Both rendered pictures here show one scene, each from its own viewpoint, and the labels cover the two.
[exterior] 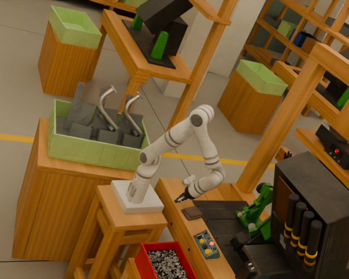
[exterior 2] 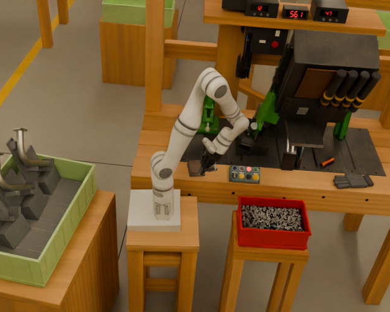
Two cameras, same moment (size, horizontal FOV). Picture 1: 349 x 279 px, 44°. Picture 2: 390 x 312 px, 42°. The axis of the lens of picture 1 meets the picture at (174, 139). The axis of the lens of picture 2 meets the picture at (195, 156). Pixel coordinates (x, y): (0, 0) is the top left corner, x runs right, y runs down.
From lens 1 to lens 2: 1.61 m
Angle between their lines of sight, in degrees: 47
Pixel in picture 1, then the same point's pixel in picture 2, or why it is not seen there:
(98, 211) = (145, 260)
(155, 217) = (188, 205)
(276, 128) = (158, 30)
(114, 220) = (188, 244)
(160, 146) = (182, 147)
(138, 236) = not seen: hidden behind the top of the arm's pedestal
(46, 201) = not seen: outside the picture
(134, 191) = (169, 206)
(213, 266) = (268, 181)
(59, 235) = not seen: outside the picture
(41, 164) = (59, 300)
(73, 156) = (57, 255)
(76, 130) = (13, 235)
